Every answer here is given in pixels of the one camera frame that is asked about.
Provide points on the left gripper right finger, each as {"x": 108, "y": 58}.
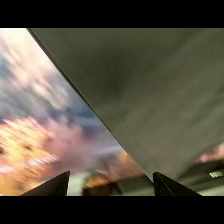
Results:
{"x": 166, "y": 187}

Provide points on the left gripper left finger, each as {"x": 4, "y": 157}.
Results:
{"x": 55, "y": 186}

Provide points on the dark grey T-shirt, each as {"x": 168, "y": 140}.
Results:
{"x": 150, "y": 93}

